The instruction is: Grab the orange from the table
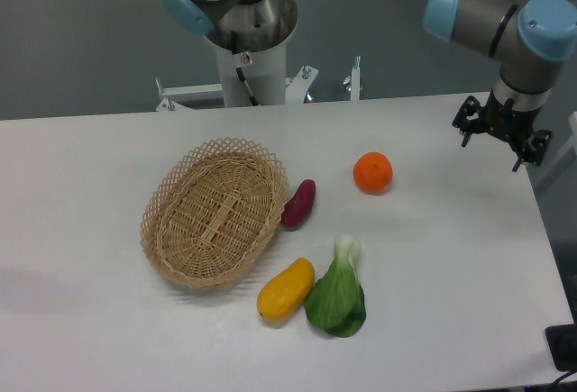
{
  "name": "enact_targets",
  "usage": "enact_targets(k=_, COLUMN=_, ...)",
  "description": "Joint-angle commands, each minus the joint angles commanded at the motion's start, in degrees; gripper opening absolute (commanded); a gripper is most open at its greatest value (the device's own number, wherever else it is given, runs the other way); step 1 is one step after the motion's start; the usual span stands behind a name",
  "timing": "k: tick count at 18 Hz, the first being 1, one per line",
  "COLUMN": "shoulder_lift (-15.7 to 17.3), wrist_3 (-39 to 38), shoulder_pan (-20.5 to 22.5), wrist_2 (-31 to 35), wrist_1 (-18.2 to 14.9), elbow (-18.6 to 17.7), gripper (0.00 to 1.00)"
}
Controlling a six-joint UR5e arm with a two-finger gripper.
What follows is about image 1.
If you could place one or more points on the yellow mango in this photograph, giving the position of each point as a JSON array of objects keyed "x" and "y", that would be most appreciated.
[{"x": 282, "y": 296}]

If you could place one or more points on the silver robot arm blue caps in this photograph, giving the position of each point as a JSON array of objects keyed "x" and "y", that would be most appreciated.
[{"x": 531, "y": 42}]

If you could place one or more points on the orange fruit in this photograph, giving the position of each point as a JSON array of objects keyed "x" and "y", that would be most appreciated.
[{"x": 372, "y": 173}]

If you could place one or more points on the black device at table edge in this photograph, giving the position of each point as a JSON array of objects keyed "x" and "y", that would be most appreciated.
[{"x": 561, "y": 340}]

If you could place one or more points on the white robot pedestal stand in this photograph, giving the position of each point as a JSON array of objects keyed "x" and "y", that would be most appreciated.
[{"x": 246, "y": 78}]

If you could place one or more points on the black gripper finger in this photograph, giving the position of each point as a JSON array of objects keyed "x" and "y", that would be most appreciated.
[
  {"x": 531, "y": 149},
  {"x": 470, "y": 120}
]

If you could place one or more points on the woven wicker basket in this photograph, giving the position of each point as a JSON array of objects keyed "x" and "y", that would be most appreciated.
[{"x": 215, "y": 213}]

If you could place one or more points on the purple sweet potato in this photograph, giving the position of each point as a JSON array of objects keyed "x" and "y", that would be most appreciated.
[{"x": 299, "y": 207}]

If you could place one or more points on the green bok choy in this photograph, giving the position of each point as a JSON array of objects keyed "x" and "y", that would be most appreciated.
[{"x": 336, "y": 303}]

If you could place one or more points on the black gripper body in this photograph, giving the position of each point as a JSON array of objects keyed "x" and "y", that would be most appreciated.
[{"x": 499, "y": 119}]

